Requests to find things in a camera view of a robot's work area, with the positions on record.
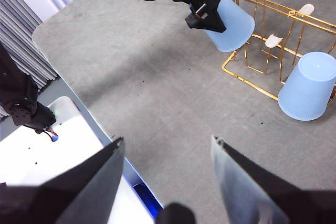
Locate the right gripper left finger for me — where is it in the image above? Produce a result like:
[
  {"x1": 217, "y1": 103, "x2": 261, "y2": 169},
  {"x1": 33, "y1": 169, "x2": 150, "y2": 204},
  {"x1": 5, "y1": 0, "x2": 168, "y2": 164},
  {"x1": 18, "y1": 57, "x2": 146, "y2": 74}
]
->
[{"x1": 0, "y1": 136, "x2": 125, "y2": 224}]

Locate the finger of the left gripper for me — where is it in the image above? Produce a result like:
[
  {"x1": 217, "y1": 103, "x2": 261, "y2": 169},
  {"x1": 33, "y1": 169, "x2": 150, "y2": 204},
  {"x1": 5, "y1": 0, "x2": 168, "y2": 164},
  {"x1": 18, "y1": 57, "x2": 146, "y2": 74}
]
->
[{"x1": 185, "y1": 8, "x2": 227, "y2": 34}]

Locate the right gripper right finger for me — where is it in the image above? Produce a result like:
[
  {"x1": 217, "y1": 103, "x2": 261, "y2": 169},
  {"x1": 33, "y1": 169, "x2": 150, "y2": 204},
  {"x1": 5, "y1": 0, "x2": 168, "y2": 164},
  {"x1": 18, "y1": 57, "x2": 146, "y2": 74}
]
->
[{"x1": 211, "y1": 135, "x2": 336, "y2": 224}]

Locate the blue ribbed plastic cup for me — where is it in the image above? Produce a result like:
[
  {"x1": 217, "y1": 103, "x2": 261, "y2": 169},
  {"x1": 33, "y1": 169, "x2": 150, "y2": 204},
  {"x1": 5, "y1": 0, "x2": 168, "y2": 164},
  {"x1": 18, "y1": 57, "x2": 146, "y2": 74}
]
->
[
  {"x1": 277, "y1": 51, "x2": 336, "y2": 121},
  {"x1": 202, "y1": 0, "x2": 256, "y2": 53}
]

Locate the grey ribbed panel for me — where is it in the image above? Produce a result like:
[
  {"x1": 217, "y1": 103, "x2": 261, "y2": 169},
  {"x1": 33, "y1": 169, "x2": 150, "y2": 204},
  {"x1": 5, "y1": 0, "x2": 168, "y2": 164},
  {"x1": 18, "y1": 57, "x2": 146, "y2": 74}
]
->
[{"x1": 0, "y1": 0, "x2": 59, "y2": 91}]

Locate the gold wire cup rack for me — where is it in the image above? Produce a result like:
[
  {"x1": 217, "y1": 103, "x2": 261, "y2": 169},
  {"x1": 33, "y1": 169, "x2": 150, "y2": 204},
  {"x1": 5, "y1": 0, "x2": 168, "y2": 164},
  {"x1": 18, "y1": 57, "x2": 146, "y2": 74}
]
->
[{"x1": 222, "y1": 0, "x2": 336, "y2": 101}]

